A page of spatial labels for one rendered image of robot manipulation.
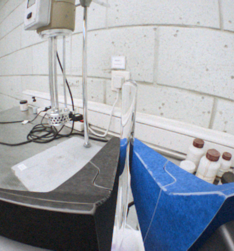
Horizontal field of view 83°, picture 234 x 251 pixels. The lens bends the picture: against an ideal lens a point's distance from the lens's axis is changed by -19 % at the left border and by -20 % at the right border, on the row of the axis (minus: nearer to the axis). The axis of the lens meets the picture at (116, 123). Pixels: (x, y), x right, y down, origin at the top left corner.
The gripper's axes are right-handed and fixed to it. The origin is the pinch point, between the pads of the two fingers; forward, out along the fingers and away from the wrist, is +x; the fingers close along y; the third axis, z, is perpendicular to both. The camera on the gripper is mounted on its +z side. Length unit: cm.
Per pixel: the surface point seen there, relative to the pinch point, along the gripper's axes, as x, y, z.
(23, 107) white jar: 91, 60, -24
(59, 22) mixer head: 32.7, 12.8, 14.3
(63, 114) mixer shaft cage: 34.6, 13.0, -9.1
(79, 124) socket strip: 61, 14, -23
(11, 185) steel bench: 23.4, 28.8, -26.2
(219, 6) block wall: 39, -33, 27
